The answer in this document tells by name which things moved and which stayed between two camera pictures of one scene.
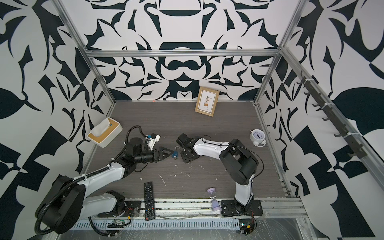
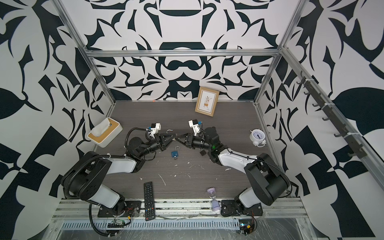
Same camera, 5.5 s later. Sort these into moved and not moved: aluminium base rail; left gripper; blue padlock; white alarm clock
Moved: left gripper
Not moved: blue padlock; aluminium base rail; white alarm clock
